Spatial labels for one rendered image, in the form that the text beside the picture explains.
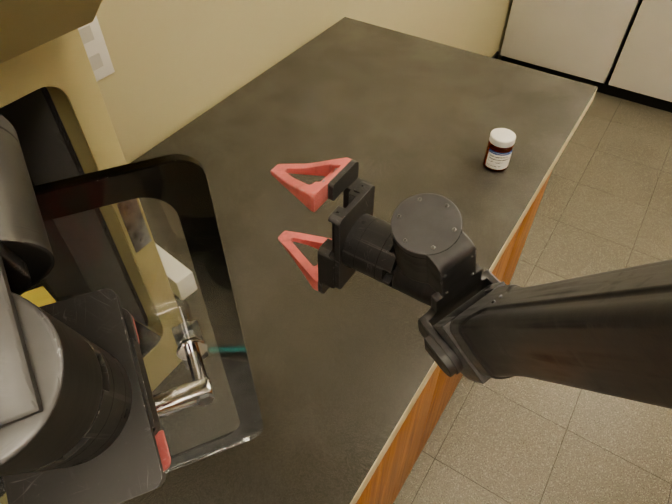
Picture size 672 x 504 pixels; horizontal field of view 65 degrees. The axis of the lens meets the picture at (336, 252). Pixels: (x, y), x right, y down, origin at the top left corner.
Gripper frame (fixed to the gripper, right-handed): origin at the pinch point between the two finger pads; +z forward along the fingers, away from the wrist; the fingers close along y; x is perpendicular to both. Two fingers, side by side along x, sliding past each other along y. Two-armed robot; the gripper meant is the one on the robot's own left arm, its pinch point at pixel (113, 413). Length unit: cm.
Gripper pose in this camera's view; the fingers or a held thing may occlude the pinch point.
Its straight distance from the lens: 38.0
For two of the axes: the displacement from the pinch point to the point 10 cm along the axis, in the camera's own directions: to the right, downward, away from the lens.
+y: 3.5, 9.0, -2.7
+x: 9.2, -2.8, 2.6
